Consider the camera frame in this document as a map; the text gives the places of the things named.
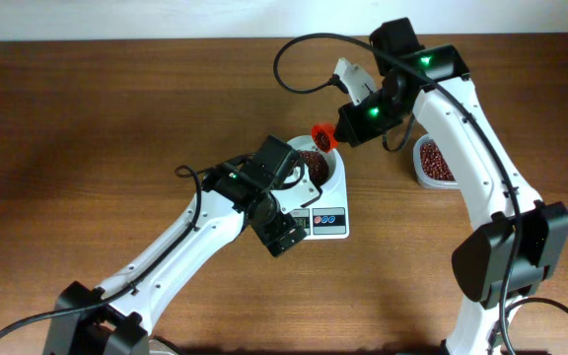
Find clear plastic bean container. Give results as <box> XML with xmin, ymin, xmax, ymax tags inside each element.
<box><xmin>413</xmin><ymin>135</ymin><xmax>459</xmax><ymax>189</ymax></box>

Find white digital kitchen scale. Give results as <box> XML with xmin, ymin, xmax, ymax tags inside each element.
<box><xmin>290</xmin><ymin>149</ymin><xmax>349</xmax><ymax>240</ymax></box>

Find red plastic scoop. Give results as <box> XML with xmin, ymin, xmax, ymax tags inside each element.
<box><xmin>311</xmin><ymin>123</ymin><xmax>338</xmax><ymax>153</ymax></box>

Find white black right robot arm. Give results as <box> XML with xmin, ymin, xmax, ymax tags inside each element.
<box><xmin>333</xmin><ymin>18</ymin><xmax>568</xmax><ymax>354</ymax></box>

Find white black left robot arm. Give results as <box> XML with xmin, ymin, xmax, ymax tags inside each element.
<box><xmin>43</xmin><ymin>136</ymin><xmax>322</xmax><ymax>355</ymax></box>

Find red adzuki beans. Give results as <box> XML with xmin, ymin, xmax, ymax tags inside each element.
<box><xmin>300</xmin><ymin>142</ymin><xmax>456</xmax><ymax>184</ymax></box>

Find white round bowl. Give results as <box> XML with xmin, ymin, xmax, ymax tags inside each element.
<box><xmin>288</xmin><ymin>135</ymin><xmax>338</xmax><ymax>191</ymax></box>

